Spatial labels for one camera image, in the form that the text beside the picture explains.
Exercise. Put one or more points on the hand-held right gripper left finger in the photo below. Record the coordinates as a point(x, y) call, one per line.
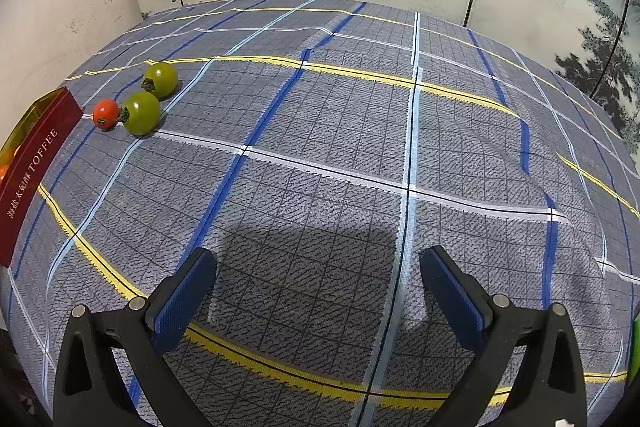
point(184, 294)

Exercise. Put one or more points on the green tomato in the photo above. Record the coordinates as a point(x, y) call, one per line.
point(161, 79)
point(141, 113)

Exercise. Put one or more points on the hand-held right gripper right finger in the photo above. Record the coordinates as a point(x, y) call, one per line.
point(452, 292)

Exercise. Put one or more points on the green packet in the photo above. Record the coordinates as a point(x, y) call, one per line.
point(636, 342)

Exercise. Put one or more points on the plaid blanket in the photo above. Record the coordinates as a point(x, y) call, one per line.
point(350, 147)

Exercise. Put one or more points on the small red tomato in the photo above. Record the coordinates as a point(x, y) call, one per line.
point(105, 114)

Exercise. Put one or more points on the dark red candy box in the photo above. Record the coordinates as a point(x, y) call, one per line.
point(32, 177)

